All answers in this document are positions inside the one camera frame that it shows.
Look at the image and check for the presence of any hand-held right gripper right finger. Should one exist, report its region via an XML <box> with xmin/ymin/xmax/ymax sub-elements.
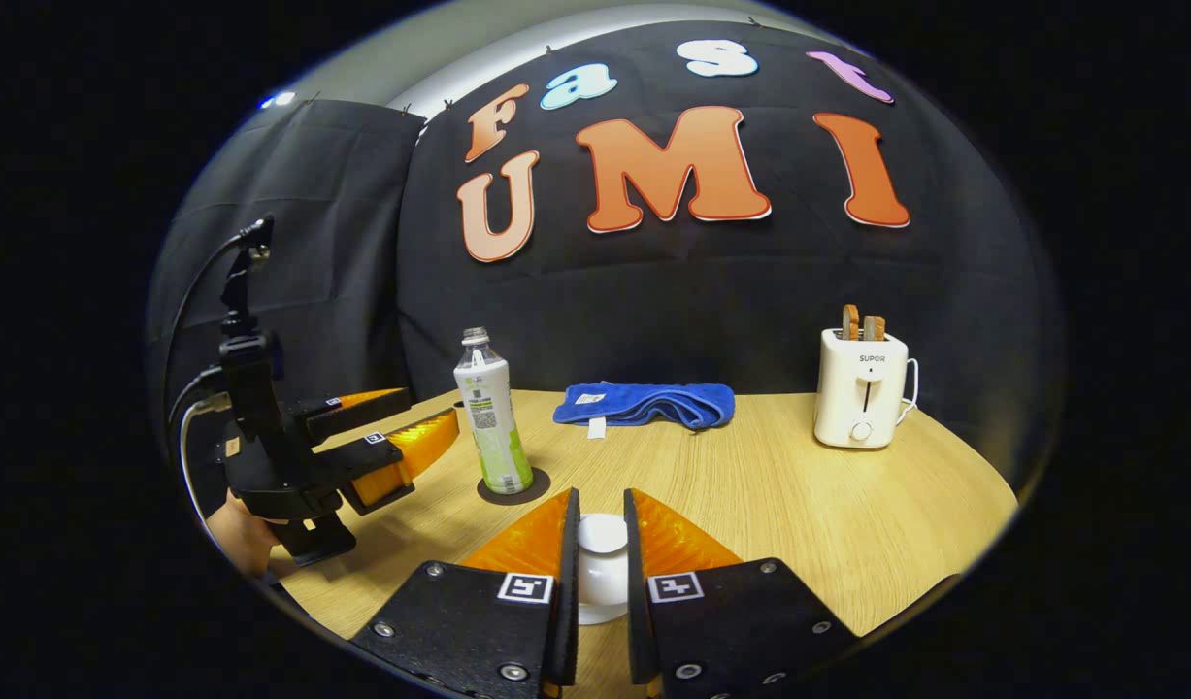
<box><xmin>621</xmin><ymin>488</ymin><xmax>864</xmax><ymax>699</ymax></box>

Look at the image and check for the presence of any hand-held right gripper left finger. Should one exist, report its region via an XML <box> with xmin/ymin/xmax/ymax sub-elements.
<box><xmin>350</xmin><ymin>488</ymin><xmax>583</xmax><ymax>699</ymax></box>

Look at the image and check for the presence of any white teacup lid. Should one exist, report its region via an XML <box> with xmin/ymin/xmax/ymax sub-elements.
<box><xmin>577</xmin><ymin>513</ymin><xmax>632</xmax><ymax>626</ymax></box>

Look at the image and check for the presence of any clear water bottle green label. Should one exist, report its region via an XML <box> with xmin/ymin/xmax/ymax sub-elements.
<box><xmin>453</xmin><ymin>327</ymin><xmax>535</xmax><ymax>494</ymax></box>

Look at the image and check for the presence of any dark round coaster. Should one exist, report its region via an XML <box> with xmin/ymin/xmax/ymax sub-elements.
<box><xmin>476</xmin><ymin>466</ymin><xmax>552</xmax><ymax>507</ymax></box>

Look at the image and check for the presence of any blue folded towel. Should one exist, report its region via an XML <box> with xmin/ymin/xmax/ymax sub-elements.
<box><xmin>553</xmin><ymin>382</ymin><xmax>736</xmax><ymax>440</ymax></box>

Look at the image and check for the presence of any white toaster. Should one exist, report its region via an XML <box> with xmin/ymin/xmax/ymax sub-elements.
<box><xmin>813</xmin><ymin>327</ymin><xmax>910</xmax><ymax>449</ymax></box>

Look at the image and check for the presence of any black backdrop cloth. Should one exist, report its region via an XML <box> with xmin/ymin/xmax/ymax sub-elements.
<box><xmin>149</xmin><ymin>19</ymin><xmax>1062</xmax><ymax>496</ymax></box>

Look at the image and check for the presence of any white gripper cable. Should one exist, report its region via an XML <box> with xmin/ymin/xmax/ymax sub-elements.
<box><xmin>178</xmin><ymin>391</ymin><xmax>235</xmax><ymax>530</ymax></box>

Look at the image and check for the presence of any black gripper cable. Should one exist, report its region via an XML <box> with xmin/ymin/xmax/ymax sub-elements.
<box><xmin>162</xmin><ymin>223</ymin><xmax>266</xmax><ymax>428</ymax></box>

